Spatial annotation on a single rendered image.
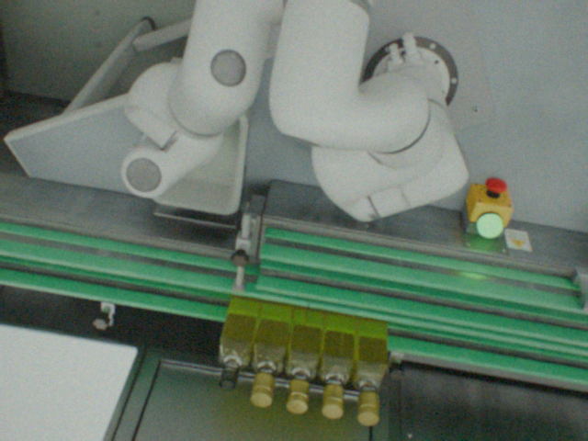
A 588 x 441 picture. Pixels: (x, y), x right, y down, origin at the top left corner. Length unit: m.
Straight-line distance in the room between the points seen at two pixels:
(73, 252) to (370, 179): 0.68
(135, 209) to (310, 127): 0.80
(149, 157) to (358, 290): 0.49
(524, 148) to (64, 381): 0.93
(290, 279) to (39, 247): 0.46
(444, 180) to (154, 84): 0.38
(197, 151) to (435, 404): 0.74
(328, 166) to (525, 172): 0.62
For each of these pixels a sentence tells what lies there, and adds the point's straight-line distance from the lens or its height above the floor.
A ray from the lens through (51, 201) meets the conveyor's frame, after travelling 1.42.
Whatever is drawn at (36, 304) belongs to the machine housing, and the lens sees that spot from 1.52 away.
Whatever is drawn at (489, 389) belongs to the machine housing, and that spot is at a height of 0.91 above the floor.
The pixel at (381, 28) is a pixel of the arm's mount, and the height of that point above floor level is 0.81.
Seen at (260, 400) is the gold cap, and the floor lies 1.16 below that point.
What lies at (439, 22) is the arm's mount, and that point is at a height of 0.81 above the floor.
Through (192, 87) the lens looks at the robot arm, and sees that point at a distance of 0.71.
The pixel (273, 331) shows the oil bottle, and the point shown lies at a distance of 1.20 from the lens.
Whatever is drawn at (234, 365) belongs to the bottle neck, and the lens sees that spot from 1.16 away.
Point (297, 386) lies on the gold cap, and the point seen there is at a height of 1.13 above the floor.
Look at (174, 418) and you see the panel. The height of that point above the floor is 1.13.
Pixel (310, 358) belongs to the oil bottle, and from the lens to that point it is 1.17.
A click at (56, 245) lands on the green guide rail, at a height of 0.92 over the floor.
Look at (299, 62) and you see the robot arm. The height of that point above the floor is 1.28.
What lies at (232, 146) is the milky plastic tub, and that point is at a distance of 1.29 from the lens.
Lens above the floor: 1.87
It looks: 53 degrees down
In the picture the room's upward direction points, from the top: 170 degrees counter-clockwise
